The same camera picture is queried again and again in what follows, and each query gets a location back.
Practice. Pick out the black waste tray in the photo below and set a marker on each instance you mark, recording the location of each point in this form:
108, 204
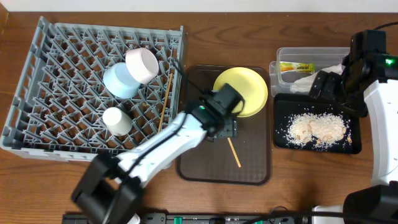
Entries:
286, 105

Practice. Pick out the white bowl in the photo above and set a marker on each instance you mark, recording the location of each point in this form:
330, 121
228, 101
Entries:
142, 65

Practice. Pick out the grey plastic dishwasher rack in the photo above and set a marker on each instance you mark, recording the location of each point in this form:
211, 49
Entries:
56, 112

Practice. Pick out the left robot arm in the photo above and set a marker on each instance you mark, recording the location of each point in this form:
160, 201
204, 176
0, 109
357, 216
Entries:
112, 188

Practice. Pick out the white tissue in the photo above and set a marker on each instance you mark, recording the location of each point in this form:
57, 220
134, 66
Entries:
304, 84

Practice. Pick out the clear plastic waste bin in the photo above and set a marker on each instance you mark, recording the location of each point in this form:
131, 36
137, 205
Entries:
322, 57

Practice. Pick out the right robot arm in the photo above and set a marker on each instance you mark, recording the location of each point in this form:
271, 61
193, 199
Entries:
368, 86

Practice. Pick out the wooden chopstick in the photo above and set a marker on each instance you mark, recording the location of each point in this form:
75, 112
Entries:
234, 152
165, 102

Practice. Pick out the yellow round plate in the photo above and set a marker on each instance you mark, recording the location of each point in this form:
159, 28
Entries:
249, 84

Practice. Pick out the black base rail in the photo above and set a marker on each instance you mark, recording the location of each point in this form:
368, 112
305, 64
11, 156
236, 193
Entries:
274, 217

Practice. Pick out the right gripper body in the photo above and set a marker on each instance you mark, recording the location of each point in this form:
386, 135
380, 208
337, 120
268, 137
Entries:
333, 88

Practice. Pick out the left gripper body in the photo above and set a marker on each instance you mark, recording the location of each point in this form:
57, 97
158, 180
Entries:
228, 129

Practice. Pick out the spilled rice food waste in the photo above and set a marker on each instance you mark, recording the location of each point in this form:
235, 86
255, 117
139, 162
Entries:
322, 130

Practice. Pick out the green snack wrapper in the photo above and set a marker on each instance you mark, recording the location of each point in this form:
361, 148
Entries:
296, 67

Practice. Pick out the light blue saucer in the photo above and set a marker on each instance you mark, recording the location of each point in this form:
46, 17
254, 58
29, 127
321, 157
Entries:
119, 82

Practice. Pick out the brown plastic serving tray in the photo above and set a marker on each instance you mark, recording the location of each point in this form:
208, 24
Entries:
213, 160

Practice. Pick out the white plastic cup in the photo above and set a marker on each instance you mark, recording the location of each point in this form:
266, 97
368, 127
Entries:
116, 121

